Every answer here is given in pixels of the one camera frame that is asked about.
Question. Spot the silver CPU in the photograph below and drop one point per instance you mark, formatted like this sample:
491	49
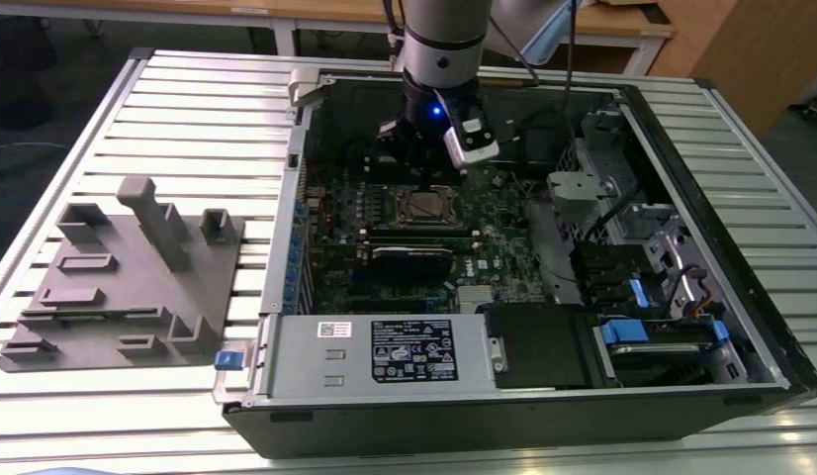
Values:
429	207

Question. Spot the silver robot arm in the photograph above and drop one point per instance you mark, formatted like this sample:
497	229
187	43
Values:
444	49

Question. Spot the CPU socket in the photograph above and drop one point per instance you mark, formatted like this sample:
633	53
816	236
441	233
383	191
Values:
403	221

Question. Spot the green RAM stick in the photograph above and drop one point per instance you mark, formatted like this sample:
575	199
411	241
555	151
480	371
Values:
421	244

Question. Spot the grey plastic case latch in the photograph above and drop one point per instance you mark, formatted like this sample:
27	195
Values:
303	84

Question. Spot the black graphics card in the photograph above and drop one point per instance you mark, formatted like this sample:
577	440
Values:
411	267

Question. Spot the green motherboard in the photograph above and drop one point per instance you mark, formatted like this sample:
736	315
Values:
513	257

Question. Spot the small silver heat sink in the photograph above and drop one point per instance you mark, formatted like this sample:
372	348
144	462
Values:
479	294

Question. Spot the light wooden desk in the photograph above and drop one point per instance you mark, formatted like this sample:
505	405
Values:
619	25
117	5

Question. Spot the silver power supply unit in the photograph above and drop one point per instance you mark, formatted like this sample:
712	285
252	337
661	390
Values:
296	346

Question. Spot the hard disk in blue carrier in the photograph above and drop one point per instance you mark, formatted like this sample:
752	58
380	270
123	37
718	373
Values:
623	331

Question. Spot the wooden cabinet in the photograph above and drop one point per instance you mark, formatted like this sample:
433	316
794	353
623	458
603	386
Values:
744	49

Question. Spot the grey parts rack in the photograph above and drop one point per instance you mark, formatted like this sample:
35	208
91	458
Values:
151	297

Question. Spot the blue plastic latch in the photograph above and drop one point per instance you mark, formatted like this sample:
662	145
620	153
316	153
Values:
228	360

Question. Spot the black PC case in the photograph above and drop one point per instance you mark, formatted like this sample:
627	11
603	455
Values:
448	430

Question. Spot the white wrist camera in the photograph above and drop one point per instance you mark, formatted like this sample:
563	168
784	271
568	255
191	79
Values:
472	146

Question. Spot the silver metal bracket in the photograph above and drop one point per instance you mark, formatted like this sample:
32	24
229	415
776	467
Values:
567	194

